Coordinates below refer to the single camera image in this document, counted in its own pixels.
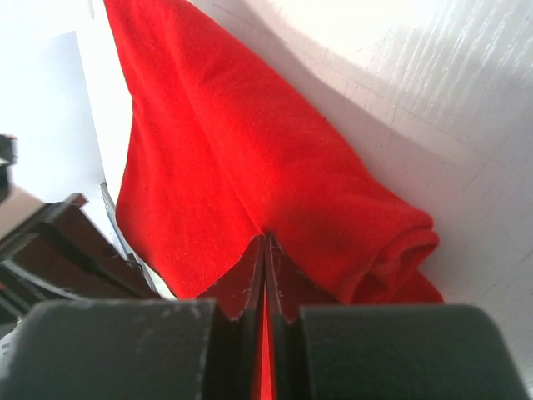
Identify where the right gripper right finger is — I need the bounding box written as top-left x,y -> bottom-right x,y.
265,237 -> 528,399

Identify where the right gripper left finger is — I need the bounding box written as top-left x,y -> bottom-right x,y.
1,236 -> 265,399

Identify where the red t-shirt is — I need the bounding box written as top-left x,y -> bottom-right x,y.
102,0 -> 444,400

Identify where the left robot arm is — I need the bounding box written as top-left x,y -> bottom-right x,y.
1,135 -> 159,336

